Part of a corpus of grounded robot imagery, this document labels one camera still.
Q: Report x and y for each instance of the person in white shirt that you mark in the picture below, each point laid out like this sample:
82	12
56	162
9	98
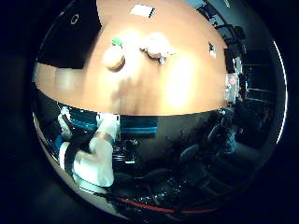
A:
98	158

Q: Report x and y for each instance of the blue metal rail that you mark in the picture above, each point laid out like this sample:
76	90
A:
138	126

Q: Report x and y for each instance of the white paper sheet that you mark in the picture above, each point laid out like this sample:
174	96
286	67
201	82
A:
141	11

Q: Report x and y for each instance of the small white black item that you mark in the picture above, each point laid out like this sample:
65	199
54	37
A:
212	50

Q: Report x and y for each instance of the peach round toy green leaf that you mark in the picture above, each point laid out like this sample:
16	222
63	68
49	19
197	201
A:
113	57

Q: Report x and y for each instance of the black square container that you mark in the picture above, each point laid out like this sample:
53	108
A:
70	40

